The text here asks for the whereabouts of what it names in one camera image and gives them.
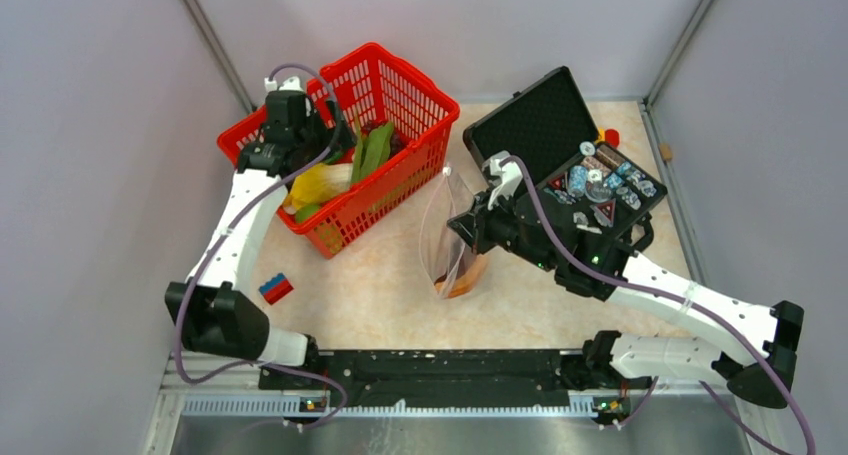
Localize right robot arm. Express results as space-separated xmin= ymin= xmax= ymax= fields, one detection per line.
xmin=447 ymin=193 xmax=804 ymax=409

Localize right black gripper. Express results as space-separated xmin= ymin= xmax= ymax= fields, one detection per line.
xmin=448 ymin=185 xmax=556 ymax=272

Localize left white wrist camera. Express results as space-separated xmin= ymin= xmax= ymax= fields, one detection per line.
xmin=263 ymin=76 xmax=306 ymax=94

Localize clear zip top bag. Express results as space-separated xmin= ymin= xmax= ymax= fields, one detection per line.
xmin=419 ymin=164 xmax=478 ymax=287

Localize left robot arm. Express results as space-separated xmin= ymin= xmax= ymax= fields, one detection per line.
xmin=165 ymin=89 xmax=341 ymax=389

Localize small tan wall block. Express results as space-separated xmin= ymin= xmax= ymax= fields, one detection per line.
xmin=658 ymin=143 xmax=673 ymax=163

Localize green toy vegetable leaves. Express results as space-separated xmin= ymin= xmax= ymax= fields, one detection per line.
xmin=350 ymin=115 xmax=395 ymax=185

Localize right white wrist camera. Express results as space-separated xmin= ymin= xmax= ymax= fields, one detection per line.
xmin=482 ymin=151 xmax=523 ymax=211

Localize red round token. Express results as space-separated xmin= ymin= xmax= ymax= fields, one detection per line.
xmin=603 ymin=128 xmax=620 ymax=148

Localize orange toy steak slice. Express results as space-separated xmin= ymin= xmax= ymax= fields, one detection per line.
xmin=434 ymin=255 xmax=488 ymax=298

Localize green toy round fruit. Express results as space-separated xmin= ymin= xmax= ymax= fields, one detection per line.
xmin=293 ymin=204 xmax=322 ymax=225

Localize red plastic shopping basket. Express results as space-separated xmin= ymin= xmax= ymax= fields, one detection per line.
xmin=217 ymin=42 xmax=460 ymax=258

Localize black poker chip case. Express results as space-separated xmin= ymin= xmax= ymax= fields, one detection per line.
xmin=463 ymin=66 xmax=668 ymax=251

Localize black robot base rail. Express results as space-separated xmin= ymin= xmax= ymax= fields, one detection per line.
xmin=291 ymin=347 xmax=637 ymax=414

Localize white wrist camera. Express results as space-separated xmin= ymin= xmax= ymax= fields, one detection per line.
xmin=482 ymin=151 xmax=523 ymax=211
xmin=263 ymin=76 xmax=306 ymax=94

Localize red blue toy block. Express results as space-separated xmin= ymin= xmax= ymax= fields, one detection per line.
xmin=258 ymin=272 xmax=293 ymax=305

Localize yellow toy corn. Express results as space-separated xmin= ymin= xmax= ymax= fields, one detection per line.
xmin=281 ymin=163 xmax=353 ymax=214

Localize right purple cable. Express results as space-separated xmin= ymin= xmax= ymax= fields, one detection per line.
xmin=500 ymin=155 xmax=817 ymax=455

